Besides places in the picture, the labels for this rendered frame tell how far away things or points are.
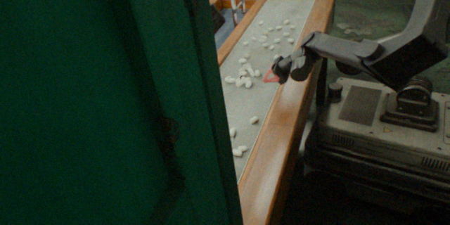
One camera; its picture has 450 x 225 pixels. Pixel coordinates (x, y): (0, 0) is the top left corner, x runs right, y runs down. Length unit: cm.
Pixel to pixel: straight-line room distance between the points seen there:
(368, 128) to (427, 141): 22
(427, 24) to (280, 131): 56
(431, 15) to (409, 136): 91
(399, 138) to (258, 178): 78
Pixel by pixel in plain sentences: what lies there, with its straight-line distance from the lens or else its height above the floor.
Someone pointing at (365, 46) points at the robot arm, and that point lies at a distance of 76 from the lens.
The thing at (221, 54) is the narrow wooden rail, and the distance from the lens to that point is 156.
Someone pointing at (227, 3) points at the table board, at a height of 71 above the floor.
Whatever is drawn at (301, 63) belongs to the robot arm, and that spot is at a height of 96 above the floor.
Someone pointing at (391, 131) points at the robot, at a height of 48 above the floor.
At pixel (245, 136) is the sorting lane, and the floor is 74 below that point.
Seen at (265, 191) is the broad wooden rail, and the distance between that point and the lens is 93.
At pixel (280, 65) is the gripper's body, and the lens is 115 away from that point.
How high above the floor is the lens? 150
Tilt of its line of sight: 36 degrees down
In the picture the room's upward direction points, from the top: 8 degrees counter-clockwise
